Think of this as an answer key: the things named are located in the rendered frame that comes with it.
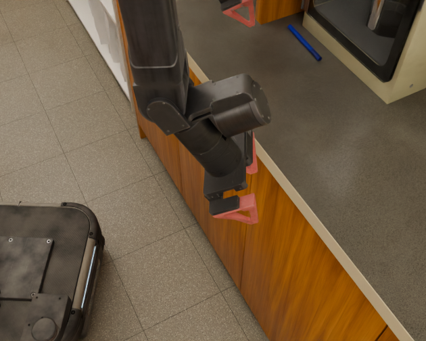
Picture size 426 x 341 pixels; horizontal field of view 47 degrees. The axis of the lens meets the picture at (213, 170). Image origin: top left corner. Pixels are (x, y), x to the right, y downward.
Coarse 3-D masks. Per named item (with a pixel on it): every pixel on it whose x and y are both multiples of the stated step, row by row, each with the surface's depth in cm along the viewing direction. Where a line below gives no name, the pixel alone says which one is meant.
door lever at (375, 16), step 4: (376, 0) 87; (380, 0) 86; (384, 0) 86; (376, 4) 87; (380, 4) 87; (384, 4) 87; (376, 8) 88; (380, 8) 87; (372, 12) 89; (376, 12) 88; (380, 12) 88; (372, 16) 89; (376, 16) 89; (380, 16) 89; (372, 20) 90; (376, 20) 89; (368, 24) 91; (372, 24) 90; (376, 24) 90; (372, 28) 91; (376, 28) 91
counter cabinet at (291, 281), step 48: (192, 192) 175; (240, 192) 128; (240, 240) 144; (288, 240) 111; (240, 288) 166; (288, 288) 123; (336, 288) 98; (288, 336) 137; (336, 336) 107; (384, 336) 87
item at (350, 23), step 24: (312, 0) 112; (336, 0) 105; (360, 0) 98; (408, 0) 87; (336, 24) 108; (360, 24) 101; (384, 24) 94; (408, 24) 89; (360, 48) 103; (384, 48) 97; (384, 72) 100
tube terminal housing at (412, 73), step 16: (304, 16) 120; (416, 16) 88; (320, 32) 116; (416, 32) 90; (336, 48) 113; (416, 48) 94; (352, 64) 110; (400, 64) 96; (416, 64) 98; (368, 80) 107; (400, 80) 100; (416, 80) 103; (384, 96) 104; (400, 96) 105
